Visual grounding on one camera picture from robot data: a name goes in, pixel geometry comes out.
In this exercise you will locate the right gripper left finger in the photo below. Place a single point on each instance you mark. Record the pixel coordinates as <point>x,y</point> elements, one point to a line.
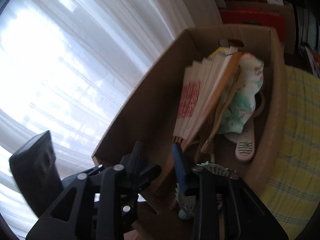
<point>134,166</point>

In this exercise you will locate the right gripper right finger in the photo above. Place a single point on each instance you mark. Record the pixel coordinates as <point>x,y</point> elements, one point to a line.
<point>179,165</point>

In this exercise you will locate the pink handheld fan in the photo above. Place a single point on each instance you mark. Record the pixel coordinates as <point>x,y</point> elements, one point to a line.
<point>245,141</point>

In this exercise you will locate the beige red-print folding fan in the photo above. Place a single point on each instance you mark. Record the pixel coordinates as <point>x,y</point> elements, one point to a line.
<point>199,82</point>

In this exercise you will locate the green patterned folding fan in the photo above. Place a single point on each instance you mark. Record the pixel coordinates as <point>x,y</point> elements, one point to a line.
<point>243,103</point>

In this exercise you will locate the white floral folding fan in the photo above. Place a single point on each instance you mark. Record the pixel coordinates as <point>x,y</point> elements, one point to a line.
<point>219,102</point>

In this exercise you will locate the open cardboard box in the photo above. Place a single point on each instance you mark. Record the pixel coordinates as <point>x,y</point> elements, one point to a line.
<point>161,98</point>

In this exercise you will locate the yellow plaid tablecloth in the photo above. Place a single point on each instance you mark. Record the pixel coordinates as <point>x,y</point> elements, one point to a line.
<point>292,191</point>

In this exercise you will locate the white sheer curtain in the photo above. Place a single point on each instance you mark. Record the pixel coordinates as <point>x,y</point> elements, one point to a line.
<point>68,66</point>

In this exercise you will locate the red chocolate gift box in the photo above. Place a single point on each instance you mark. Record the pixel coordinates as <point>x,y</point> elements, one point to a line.
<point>252,16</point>

